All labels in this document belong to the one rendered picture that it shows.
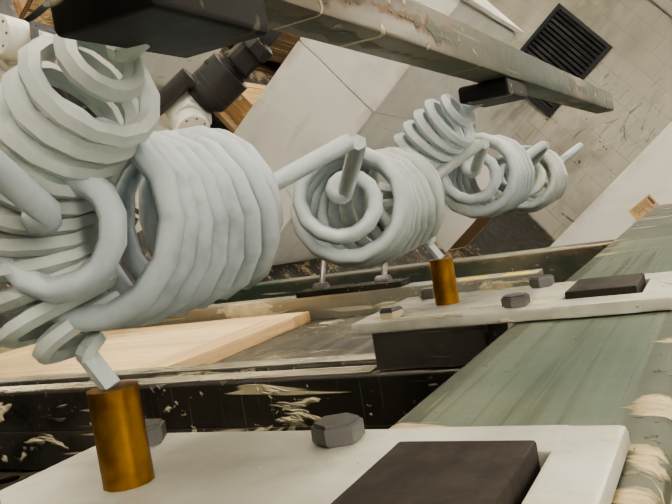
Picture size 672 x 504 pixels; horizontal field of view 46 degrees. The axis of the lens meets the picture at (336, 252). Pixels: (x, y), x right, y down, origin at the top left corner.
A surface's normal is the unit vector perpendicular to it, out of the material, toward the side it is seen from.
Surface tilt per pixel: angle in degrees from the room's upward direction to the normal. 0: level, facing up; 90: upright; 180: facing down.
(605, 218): 90
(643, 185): 90
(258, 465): 51
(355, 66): 90
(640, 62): 90
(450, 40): 39
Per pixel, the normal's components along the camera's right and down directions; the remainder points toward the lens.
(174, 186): 0.85, -0.27
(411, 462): -0.16, -0.99
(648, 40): -0.49, 0.07
